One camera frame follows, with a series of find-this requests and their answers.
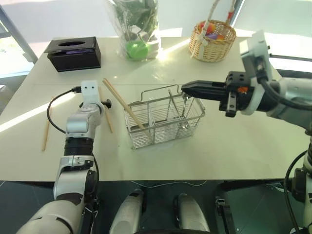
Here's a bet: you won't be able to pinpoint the metal wire basket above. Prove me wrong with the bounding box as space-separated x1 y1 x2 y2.
124 84 206 150

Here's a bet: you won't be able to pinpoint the black cable at robot side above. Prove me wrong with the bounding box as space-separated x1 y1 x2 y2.
284 149 309 234

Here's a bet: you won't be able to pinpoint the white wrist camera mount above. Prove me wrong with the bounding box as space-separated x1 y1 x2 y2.
239 30 276 116
80 79 101 105

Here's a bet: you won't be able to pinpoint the wooden chopstick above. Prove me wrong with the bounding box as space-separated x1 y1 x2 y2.
102 79 143 130
104 78 146 129
41 97 54 152
98 86 114 134

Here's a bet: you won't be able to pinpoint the white robot leg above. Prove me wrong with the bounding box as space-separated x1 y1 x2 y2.
109 188 145 234
173 193 211 234

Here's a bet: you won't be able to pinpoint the metal spoon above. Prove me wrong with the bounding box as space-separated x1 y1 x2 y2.
181 93 190 129

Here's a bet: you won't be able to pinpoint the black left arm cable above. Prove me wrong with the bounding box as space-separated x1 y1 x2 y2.
46 86 82 135

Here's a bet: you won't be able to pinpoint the colourful toys in wicker basket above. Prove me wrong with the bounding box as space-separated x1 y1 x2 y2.
197 20 226 41

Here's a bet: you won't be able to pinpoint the white robot left leg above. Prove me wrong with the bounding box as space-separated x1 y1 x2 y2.
109 188 145 234

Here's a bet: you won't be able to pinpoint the wicker basket with handle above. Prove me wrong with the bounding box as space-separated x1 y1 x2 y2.
188 0 237 63

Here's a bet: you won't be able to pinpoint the black tissue box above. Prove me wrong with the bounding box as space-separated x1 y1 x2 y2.
44 36 102 73

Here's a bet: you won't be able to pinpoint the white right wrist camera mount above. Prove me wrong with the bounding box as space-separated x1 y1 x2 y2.
239 30 276 116

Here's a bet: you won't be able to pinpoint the white robot right leg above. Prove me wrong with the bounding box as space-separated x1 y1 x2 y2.
173 193 211 234

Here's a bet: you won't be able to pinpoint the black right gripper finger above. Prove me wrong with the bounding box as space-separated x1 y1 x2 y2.
182 89 229 101
181 79 229 91

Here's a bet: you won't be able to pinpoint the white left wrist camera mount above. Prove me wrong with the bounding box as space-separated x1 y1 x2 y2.
80 79 101 105

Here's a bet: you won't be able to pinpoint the plastic-wrapped plant with green pot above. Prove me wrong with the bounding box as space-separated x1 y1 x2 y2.
107 0 162 61

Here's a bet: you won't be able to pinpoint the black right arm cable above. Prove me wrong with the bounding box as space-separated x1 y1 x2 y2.
255 55 312 107

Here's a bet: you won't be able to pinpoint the thin white floor cable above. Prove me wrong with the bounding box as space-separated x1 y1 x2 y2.
131 180 208 189

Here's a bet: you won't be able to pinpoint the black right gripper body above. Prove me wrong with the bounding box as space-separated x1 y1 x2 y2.
218 71 252 118

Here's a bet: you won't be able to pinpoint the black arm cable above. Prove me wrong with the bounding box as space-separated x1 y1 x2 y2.
255 55 312 107
46 86 82 135

